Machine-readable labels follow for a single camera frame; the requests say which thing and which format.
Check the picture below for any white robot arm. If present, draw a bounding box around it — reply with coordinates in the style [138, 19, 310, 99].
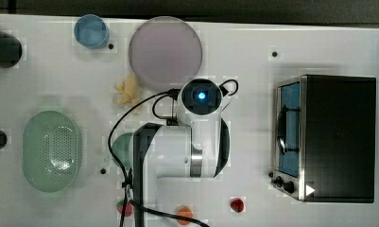
[129, 79, 230, 208]

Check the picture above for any yellow toy banana peel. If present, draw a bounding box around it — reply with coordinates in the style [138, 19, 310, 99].
[114, 76, 139, 106]

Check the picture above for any grey round plate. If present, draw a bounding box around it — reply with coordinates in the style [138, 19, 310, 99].
[129, 16, 202, 92]

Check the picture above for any green cup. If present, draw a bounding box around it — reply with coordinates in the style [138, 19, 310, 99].
[112, 133, 132, 169]

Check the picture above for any orange toy fruit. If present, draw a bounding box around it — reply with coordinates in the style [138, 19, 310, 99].
[177, 205, 193, 226]

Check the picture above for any red toy fruit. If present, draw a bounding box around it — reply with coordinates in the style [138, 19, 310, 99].
[230, 198, 245, 213]

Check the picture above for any red toy strawberry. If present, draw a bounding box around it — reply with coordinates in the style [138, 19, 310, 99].
[116, 201, 132, 217]

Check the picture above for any blue cup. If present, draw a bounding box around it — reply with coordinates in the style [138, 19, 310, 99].
[74, 14, 110, 49]

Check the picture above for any black toaster oven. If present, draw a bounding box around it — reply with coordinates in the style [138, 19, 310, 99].
[268, 75, 377, 203]

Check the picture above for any black cylinder holder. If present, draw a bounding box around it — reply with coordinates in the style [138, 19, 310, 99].
[0, 30, 23, 68]

